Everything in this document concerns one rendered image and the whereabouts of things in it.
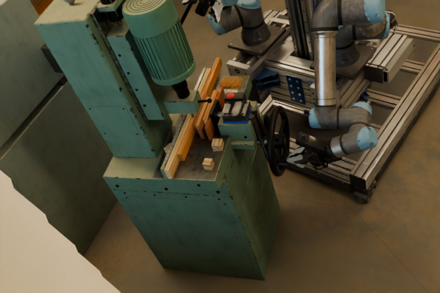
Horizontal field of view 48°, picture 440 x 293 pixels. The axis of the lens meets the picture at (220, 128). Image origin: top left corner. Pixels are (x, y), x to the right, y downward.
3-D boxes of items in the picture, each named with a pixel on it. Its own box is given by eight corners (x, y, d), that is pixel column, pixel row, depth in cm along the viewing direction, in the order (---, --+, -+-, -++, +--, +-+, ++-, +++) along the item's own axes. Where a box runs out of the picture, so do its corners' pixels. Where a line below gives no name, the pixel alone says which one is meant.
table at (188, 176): (242, 193, 185) (239, 182, 181) (169, 188, 196) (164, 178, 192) (273, 84, 224) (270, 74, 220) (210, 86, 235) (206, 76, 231)
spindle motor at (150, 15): (188, 86, 180) (159, 14, 159) (145, 87, 187) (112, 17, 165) (201, 55, 191) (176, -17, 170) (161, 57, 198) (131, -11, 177)
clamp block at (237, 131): (254, 142, 198) (249, 126, 192) (222, 141, 203) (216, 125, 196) (261, 115, 207) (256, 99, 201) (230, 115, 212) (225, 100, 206)
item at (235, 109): (247, 123, 193) (244, 113, 189) (220, 123, 197) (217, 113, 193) (254, 100, 201) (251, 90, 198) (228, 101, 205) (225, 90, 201)
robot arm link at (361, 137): (380, 132, 174) (378, 152, 169) (353, 140, 181) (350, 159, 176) (368, 119, 170) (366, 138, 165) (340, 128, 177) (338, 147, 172)
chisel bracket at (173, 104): (199, 116, 199) (193, 101, 193) (167, 116, 204) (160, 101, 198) (204, 104, 204) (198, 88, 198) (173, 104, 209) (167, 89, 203)
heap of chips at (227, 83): (239, 88, 218) (238, 85, 217) (218, 89, 222) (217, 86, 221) (243, 78, 223) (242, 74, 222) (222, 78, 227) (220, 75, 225)
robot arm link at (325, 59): (305, -8, 173) (307, 131, 181) (337, -11, 169) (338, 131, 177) (311, -5, 184) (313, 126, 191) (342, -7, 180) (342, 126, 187)
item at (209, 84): (184, 161, 196) (181, 154, 193) (179, 161, 197) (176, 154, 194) (222, 63, 234) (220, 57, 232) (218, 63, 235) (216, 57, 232)
